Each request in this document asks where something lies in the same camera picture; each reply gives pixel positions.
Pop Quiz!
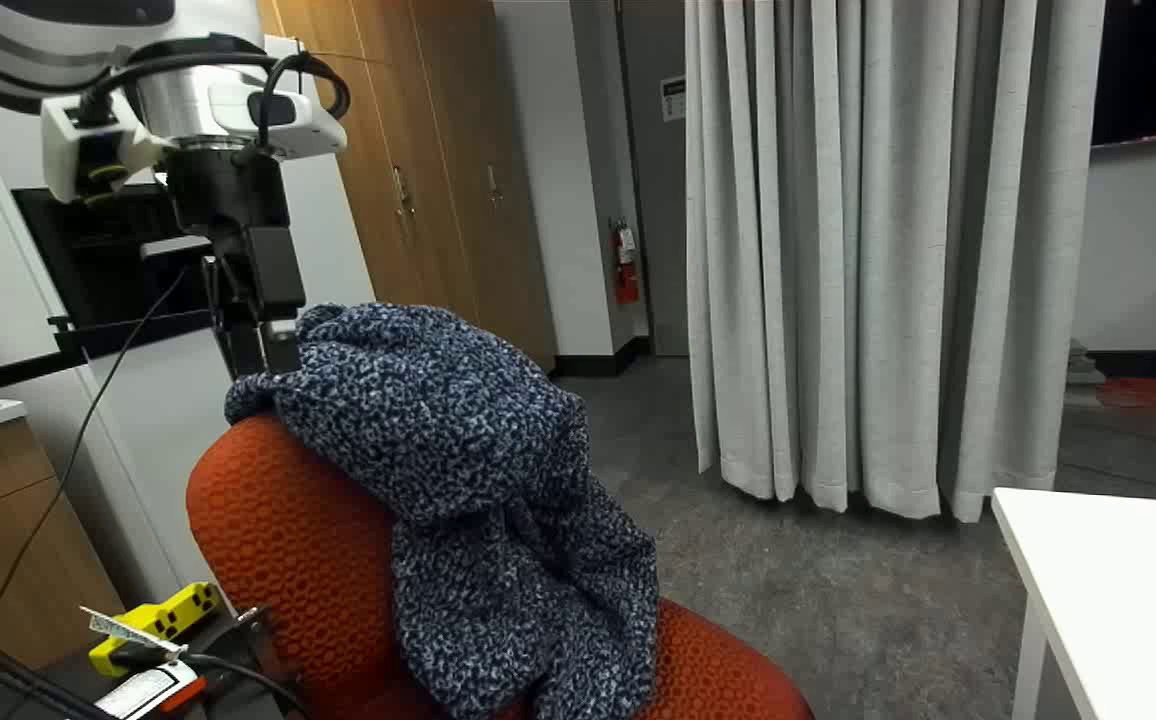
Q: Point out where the yellow plug connector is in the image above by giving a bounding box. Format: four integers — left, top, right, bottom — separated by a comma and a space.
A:
85, 578, 229, 683

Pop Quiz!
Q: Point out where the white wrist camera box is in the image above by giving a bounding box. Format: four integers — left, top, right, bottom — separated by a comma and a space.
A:
39, 93, 170, 207

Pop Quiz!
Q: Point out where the white wall thermostat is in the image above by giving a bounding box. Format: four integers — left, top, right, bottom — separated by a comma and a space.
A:
656, 71, 691, 130

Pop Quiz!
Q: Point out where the red fire extinguisher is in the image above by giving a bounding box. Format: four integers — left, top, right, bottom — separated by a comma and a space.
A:
608, 219, 644, 313

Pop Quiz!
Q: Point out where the tall wooden cabinet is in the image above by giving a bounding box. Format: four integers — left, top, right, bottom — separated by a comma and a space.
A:
254, 0, 560, 378

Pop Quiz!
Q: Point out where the black mount bar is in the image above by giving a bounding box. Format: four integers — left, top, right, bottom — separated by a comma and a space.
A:
0, 186, 229, 408

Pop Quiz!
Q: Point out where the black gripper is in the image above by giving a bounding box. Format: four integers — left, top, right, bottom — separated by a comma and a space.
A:
164, 142, 314, 383

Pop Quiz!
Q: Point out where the white and red tool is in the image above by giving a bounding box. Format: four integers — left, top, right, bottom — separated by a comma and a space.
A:
91, 655, 212, 720

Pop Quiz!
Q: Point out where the white table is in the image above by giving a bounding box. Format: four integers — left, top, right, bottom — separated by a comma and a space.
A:
989, 486, 1156, 720

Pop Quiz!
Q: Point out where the black white patterned fabric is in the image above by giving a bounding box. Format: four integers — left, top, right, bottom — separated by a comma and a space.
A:
220, 302, 664, 720

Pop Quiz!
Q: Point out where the thin black cable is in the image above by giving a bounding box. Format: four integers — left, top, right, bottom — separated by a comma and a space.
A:
0, 259, 197, 632

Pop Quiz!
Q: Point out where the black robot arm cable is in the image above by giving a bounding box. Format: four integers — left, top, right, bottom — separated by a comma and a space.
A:
72, 31, 358, 134

